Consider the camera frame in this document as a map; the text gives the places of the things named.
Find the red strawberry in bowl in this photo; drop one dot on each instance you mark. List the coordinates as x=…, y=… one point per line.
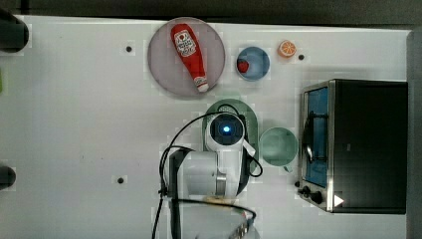
x=242, y=66

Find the mint green oval strainer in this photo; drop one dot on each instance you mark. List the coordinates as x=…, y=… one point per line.
x=250, y=122

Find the blue bowl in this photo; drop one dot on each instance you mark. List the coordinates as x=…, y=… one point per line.
x=259, y=63

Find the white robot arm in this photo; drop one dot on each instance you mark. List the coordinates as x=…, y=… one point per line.
x=221, y=169

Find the small black cylinder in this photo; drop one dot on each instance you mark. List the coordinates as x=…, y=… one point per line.
x=7, y=177

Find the black toaster oven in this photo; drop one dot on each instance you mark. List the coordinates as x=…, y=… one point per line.
x=353, y=146

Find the grey round plate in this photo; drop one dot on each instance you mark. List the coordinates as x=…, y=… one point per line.
x=166, y=66

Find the large black cylinder cup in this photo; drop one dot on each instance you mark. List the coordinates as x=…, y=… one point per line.
x=14, y=33

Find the red ketchup bottle toy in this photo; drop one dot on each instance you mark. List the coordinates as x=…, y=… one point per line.
x=188, y=49

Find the orange slice toy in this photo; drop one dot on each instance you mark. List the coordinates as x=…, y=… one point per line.
x=287, y=49

